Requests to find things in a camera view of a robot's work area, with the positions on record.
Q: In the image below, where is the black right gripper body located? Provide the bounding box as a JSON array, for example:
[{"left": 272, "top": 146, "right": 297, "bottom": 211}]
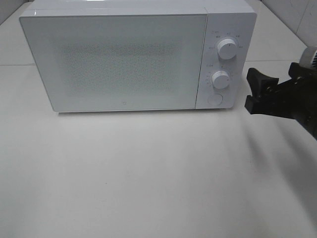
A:
[{"left": 269, "top": 62, "right": 317, "bottom": 138}]

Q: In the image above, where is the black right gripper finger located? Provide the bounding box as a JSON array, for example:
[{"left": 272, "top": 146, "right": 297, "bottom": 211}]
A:
[
  {"left": 245, "top": 95, "right": 273, "bottom": 116},
  {"left": 247, "top": 67, "right": 279, "bottom": 98}
]

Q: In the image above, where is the round door release button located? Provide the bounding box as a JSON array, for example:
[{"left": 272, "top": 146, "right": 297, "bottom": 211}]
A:
[{"left": 208, "top": 94, "right": 223, "bottom": 106}]

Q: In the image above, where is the white round knob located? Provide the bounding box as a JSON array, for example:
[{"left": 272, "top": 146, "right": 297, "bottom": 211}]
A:
[
  {"left": 216, "top": 38, "right": 238, "bottom": 60},
  {"left": 211, "top": 70, "right": 230, "bottom": 89}
]

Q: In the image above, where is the white microwave door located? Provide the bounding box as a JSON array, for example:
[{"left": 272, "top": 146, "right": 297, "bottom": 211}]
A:
[{"left": 20, "top": 14, "right": 207, "bottom": 113}]

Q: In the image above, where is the white microwave oven body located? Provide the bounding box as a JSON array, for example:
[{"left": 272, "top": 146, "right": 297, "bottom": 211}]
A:
[{"left": 19, "top": 0, "right": 257, "bottom": 110}]

